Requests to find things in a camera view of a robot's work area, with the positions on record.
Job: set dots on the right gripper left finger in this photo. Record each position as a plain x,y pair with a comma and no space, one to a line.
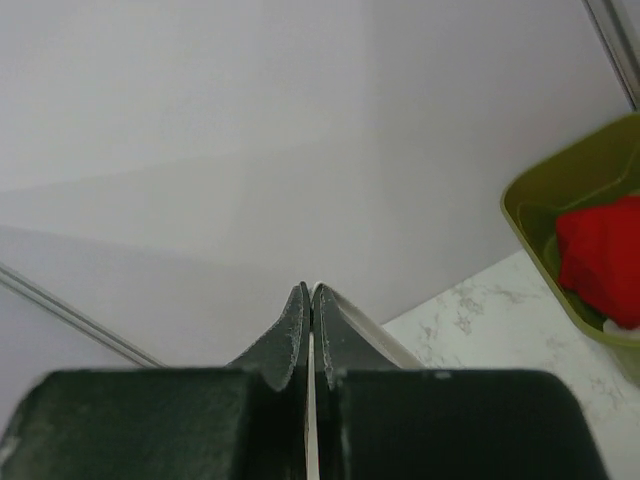
243,420

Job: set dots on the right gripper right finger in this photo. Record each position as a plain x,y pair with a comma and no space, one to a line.
439,423

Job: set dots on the white and green t shirt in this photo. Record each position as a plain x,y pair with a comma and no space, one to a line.
342,338

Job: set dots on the white garment in bin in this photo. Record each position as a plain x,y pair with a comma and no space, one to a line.
612,328

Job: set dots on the red t shirt in bin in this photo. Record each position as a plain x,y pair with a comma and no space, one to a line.
599,258

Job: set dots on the olive green plastic bin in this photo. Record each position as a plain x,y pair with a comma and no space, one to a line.
596,170

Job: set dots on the right aluminium frame post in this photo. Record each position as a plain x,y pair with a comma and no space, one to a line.
617,25

